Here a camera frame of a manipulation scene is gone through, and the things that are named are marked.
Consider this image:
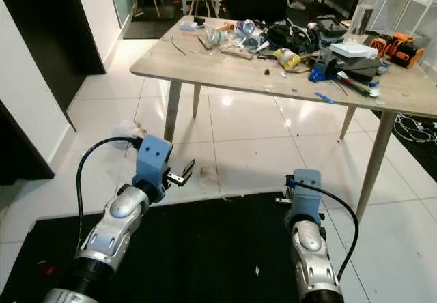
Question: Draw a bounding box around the yellow snack bag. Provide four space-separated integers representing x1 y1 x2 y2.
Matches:
273 47 302 70

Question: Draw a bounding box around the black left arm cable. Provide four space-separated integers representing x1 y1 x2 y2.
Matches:
75 136 144 235

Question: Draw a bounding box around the light wooden table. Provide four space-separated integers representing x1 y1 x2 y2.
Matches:
130 18 437 222

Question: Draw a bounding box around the white cable bundle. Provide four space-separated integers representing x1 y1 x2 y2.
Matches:
393 112 437 143

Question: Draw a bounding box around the black gear pile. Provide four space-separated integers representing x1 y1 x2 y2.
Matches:
266 20 349 53

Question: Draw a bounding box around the crumpled white plastic bag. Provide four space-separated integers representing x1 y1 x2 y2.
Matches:
109 119 144 143

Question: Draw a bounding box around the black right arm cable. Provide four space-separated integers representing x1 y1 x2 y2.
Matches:
289 178 360 285

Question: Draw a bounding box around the black floor mat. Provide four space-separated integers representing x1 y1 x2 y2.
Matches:
123 0 322 40
0 192 305 303

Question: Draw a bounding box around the tall clear plastic bottle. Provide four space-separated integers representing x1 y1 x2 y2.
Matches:
348 0 383 43

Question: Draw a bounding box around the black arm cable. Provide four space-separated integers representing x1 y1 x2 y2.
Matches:
289 178 360 285
75 136 144 235

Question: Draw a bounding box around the flat white box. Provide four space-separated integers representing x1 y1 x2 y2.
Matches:
329 42 380 60

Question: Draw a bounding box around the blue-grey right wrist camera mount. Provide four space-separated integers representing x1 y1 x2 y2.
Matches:
288 169 323 225

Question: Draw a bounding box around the white shelf unit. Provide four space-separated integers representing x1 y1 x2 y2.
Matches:
358 0 437 65

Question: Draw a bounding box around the orange black power tool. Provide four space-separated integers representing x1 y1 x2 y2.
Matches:
369 31 425 69

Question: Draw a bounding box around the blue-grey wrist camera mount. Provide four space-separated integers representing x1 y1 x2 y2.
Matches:
135 136 173 201
288 169 323 225

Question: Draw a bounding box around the green red striped tool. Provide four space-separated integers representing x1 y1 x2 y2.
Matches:
336 71 381 99

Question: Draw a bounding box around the dark grey machine block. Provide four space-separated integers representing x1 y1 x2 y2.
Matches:
318 49 383 82

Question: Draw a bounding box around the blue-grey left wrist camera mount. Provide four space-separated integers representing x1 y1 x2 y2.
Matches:
135 136 173 201

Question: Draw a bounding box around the flat wooden stick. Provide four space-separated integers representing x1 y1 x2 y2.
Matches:
218 47 253 59

